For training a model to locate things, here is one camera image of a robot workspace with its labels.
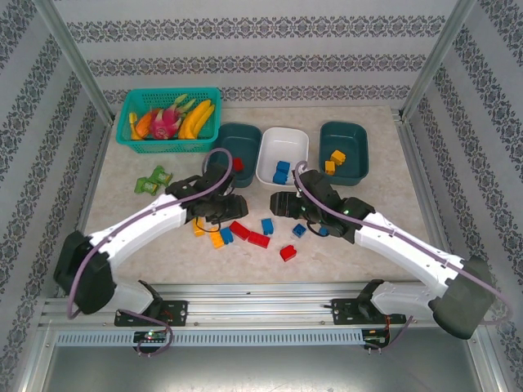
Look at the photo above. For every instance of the blue lego brick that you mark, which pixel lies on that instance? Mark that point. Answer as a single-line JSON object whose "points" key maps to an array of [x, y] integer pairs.
{"points": [[283, 166], [324, 232], [267, 226], [299, 230], [280, 177], [226, 236]]}

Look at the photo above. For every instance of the orange toy fruit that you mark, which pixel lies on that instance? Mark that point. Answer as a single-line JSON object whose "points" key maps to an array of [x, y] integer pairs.
{"points": [[144, 124]]}

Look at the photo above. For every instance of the aluminium frame post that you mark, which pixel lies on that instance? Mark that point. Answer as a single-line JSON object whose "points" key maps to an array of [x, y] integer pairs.
{"points": [[436, 61], [75, 61]]}

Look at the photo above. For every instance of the small yellow toy fruit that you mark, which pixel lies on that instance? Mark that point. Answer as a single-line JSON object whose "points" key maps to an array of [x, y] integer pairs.
{"points": [[133, 118]]}

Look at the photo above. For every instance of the green toy vegetable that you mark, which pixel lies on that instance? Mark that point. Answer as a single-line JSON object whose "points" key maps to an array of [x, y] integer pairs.
{"points": [[146, 185], [160, 175]]}

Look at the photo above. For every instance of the yellow toy banana bunch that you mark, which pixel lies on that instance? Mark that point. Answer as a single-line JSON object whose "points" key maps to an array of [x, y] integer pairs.
{"points": [[196, 120]]}

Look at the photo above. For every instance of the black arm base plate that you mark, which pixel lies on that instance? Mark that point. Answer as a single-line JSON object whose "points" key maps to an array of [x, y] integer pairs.
{"points": [[343, 312], [175, 312]]}

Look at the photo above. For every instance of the teal plastic basket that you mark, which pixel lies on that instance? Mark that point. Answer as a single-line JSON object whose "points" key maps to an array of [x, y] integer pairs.
{"points": [[122, 136]]}

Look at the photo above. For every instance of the red lego brick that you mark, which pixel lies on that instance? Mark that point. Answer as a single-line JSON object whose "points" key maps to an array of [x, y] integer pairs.
{"points": [[239, 230], [259, 239], [238, 163], [288, 253]]}

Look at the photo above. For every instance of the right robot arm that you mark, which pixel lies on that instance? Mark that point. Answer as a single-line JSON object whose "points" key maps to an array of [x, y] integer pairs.
{"points": [[400, 245]]}

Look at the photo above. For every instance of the small circuit board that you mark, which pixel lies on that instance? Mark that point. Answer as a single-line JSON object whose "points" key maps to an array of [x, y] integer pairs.
{"points": [[149, 336], [376, 341]]}

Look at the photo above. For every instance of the aluminium table side rail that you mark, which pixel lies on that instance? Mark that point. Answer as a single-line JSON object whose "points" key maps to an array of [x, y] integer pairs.
{"points": [[417, 163], [89, 204]]}

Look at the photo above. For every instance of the yellow lego brick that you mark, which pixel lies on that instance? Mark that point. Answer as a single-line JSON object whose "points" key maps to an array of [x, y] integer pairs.
{"points": [[330, 167], [216, 240], [338, 156], [199, 230]]}

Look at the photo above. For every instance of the dark teal plastic container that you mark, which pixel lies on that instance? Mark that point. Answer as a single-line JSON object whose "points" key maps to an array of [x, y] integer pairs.
{"points": [[237, 141], [347, 139]]}

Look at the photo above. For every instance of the pink toy dragon fruit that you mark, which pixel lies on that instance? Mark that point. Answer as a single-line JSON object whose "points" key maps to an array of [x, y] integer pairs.
{"points": [[163, 122]]}

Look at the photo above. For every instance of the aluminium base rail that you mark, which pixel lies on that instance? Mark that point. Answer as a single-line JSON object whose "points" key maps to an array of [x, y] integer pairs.
{"points": [[261, 306]]}

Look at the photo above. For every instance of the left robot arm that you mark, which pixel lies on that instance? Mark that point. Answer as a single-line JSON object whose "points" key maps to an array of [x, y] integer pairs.
{"points": [[135, 224]]}

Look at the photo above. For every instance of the white plastic container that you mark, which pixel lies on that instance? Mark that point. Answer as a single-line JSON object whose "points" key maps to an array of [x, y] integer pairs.
{"points": [[286, 145]]}

